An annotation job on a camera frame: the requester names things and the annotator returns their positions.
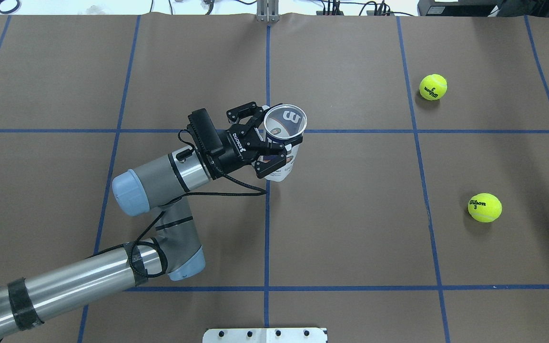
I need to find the yellow tennis ball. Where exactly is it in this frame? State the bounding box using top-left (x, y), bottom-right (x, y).
top-left (467, 193), bottom-right (502, 223)
top-left (419, 74), bottom-right (448, 101)

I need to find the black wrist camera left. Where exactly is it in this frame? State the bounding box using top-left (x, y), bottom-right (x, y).
top-left (188, 108), bottom-right (225, 158)

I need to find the blue tape roll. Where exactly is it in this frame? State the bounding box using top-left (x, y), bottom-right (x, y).
top-left (0, 0), bottom-right (22, 15)

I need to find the clear tennis ball can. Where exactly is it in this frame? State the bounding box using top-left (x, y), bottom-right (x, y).
top-left (264, 104), bottom-right (307, 182)

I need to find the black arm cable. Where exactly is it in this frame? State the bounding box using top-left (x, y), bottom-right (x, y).
top-left (130, 129), bottom-right (268, 279)

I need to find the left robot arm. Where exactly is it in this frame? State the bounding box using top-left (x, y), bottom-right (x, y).
top-left (0, 100), bottom-right (126, 282)

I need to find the aluminium frame post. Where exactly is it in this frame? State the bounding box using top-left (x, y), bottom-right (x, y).
top-left (256, 0), bottom-right (280, 23)

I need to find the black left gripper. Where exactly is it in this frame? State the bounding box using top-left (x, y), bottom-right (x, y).
top-left (215, 101), bottom-right (287, 179)

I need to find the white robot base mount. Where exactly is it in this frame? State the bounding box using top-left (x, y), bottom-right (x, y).
top-left (202, 327), bottom-right (328, 343)

